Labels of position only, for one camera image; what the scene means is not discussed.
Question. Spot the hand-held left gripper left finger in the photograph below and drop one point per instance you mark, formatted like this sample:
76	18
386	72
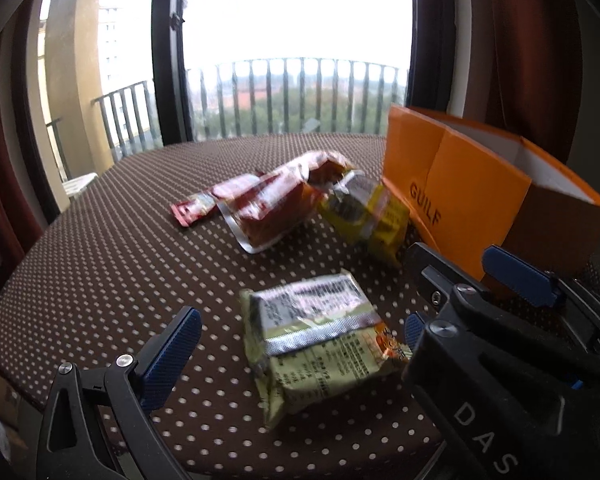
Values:
176	352

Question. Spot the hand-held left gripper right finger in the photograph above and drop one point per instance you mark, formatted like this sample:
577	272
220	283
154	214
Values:
415	329

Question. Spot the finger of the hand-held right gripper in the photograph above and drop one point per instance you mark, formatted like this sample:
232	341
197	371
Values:
520	275
480	375

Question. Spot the pale green snack packet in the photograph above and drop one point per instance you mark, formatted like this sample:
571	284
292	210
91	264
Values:
320	350

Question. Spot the orange cardboard box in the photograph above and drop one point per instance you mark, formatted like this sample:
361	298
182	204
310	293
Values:
470	185

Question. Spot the yellow snack packet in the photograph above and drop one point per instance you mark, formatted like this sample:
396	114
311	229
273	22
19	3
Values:
380	220

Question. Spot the slim red snack packet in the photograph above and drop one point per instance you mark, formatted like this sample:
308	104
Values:
195	207

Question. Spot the orange clear-edged snack bag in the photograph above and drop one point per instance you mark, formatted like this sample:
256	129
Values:
275	205

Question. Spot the brown polka-dot tablecloth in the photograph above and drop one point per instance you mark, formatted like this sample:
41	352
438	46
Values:
130	260

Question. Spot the white plastic object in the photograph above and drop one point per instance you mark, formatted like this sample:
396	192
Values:
80	185

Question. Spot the dark brown curtain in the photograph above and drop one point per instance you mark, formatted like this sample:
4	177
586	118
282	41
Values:
520	60

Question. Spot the reddish brown curtain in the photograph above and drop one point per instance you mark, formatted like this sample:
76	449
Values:
0	160

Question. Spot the metal balcony railing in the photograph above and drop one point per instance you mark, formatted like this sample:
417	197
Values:
290	95

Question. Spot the black window frame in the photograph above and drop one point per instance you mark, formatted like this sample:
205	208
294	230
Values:
170	85

